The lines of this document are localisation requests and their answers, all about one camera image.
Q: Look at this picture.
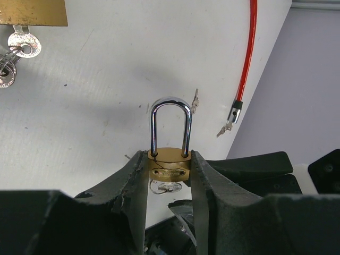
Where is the small brass padlock long shackle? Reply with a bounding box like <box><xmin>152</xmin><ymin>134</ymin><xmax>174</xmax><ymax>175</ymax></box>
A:
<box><xmin>148</xmin><ymin>97</ymin><xmax>192</xmax><ymax>183</ymax></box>

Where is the silver key pair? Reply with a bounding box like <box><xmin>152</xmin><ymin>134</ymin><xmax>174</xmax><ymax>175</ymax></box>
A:
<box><xmin>149</xmin><ymin>180</ymin><xmax>182</xmax><ymax>195</ymax></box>

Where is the red cable lock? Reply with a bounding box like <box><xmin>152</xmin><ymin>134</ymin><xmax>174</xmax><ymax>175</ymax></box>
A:
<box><xmin>227</xmin><ymin>0</ymin><xmax>258</xmax><ymax>126</ymax></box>

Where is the large brass padlock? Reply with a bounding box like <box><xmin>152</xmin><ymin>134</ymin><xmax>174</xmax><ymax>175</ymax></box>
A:
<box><xmin>1</xmin><ymin>0</ymin><xmax>68</xmax><ymax>27</ymax></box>

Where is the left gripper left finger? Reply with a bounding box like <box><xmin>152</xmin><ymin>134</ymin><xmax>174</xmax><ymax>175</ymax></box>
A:
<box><xmin>1</xmin><ymin>151</ymin><xmax>148</xmax><ymax>254</ymax></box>

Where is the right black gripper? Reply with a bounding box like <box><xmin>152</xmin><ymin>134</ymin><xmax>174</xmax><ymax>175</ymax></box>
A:
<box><xmin>144</xmin><ymin>172</ymin><xmax>303</xmax><ymax>255</ymax></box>

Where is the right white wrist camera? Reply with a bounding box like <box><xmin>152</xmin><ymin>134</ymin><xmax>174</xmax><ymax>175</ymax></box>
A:
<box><xmin>292</xmin><ymin>149</ymin><xmax>340</xmax><ymax>196</ymax></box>

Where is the silver key bunch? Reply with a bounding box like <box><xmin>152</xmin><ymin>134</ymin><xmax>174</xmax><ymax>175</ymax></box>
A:
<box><xmin>216</xmin><ymin>121</ymin><xmax>233</xmax><ymax>138</ymax></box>
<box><xmin>1</xmin><ymin>25</ymin><xmax>42</xmax><ymax>89</ymax></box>

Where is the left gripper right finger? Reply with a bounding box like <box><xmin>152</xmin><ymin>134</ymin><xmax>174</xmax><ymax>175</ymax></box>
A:
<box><xmin>190</xmin><ymin>151</ymin><xmax>339</xmax><ymax>254</ymax></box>

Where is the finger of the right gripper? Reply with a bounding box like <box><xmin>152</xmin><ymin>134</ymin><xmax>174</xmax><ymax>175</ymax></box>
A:
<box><xmin>207</xmin><ymin>151</ymin><xmax>293</xmax><ymax>183</ymax></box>

